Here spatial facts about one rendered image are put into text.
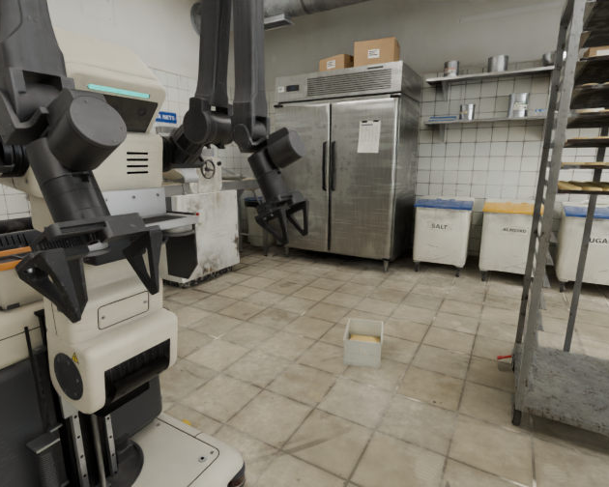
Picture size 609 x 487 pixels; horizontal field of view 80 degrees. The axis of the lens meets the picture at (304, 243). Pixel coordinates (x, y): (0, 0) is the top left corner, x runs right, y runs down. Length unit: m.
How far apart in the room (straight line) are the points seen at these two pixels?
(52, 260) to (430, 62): 4.46
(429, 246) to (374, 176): 0.93
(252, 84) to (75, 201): 0.47
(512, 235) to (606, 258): 0.71
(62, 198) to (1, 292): 0.66
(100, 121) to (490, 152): 4.21
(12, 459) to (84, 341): 0.43
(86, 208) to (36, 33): 0.20
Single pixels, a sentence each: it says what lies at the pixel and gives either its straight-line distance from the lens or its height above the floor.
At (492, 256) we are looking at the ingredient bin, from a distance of 3.91.
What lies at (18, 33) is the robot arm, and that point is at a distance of 0.54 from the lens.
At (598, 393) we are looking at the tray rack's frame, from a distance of 2.18.
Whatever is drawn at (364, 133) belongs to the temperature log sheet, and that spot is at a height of 1.41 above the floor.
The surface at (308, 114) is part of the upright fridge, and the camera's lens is 4.07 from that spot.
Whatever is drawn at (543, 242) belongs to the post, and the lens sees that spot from 1.66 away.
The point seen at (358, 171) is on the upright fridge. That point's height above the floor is 1.05.
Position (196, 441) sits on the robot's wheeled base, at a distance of 1.37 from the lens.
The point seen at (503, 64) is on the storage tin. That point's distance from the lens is 4.32.
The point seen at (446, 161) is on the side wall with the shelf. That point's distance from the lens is 4.51.
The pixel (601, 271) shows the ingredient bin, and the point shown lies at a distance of 3.98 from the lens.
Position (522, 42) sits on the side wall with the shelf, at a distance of 4.59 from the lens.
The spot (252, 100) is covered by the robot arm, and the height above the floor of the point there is 1.28.
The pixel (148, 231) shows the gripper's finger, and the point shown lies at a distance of 0.49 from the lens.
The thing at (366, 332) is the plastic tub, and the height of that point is 0.07.
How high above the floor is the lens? 1.16
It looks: 13 degrees down
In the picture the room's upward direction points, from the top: straight up
